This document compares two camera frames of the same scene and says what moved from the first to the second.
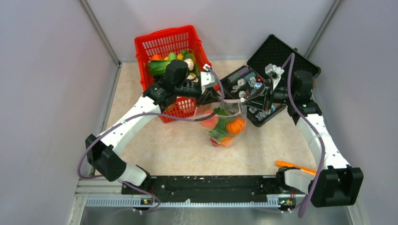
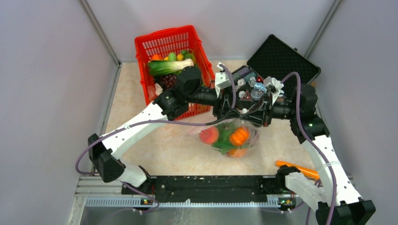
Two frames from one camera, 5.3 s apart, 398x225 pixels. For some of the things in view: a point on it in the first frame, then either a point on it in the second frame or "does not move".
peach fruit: (211, 123) -> (209, 136)
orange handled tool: (282, 163) does not move
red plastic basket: (162, 43) does not move
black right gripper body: (270, 96) -> (266, 112)
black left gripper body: (202, 100) -> (218, 109)
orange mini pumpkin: (236, 126) -> (239, 136)
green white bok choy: (158, 68) does not move
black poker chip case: (238, 86) does not move
